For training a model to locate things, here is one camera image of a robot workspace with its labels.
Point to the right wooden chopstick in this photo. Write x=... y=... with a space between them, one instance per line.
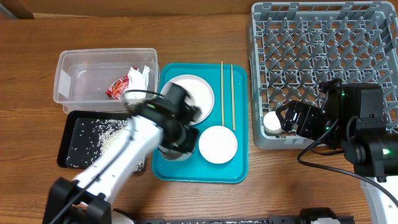
x=232 y=99

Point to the white round plate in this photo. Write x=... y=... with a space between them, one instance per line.
x=201 y=94

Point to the red snack wrapper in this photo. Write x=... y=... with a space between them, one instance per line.
x=116 y=90

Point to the wooden chopstick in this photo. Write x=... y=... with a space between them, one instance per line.
x=232 y=99
x=222 y=93

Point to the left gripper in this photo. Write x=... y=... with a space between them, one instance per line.
x=189 y=144

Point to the black plastic tray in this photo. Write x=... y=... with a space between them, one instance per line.
x=70 y=124

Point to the pink bowl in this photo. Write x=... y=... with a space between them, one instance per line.
x=218 y=144

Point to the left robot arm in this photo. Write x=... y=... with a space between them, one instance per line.
x=88 y=198

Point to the clear plastic waste bin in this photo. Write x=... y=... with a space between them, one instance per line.
x=83 y=76

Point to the grey bowl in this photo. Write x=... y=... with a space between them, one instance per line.
x=171 y=155

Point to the white tissue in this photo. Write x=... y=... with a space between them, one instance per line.
x=137 y=81

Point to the left wooden chopstick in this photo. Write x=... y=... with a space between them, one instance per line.
x=222 y=93

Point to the grey plastic dishwasher rack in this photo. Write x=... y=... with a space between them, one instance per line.
x=293 y=46

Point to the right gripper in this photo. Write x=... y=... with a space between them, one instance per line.
x=308 y=113

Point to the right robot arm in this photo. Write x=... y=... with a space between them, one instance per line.
x=352 y=122

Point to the teal serving tray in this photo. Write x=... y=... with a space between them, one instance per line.
x=196 y=168

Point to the white cup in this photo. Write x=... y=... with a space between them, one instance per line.
x=271 y=124

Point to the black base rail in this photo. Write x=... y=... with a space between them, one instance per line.
x=317 y=215

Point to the rice grains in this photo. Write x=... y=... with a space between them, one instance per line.
x=91 y=138

